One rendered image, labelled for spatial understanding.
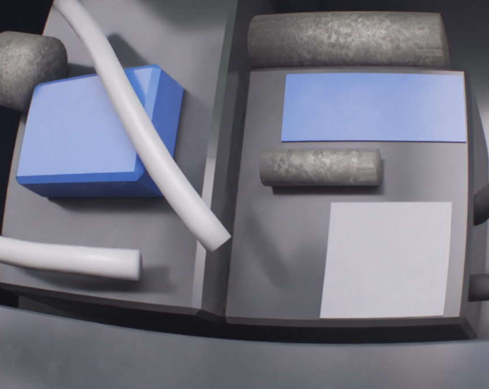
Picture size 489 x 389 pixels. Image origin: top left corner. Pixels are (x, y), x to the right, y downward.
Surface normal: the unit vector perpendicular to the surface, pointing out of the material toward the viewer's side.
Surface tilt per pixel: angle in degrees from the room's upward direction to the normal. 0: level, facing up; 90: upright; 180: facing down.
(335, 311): 90
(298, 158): 82
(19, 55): 83
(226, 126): 88
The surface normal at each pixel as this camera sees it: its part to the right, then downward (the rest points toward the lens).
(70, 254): -0.12, -0.58
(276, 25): -0.33, -0.39
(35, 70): 0.86, 0.28
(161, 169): 0.00, -0.11
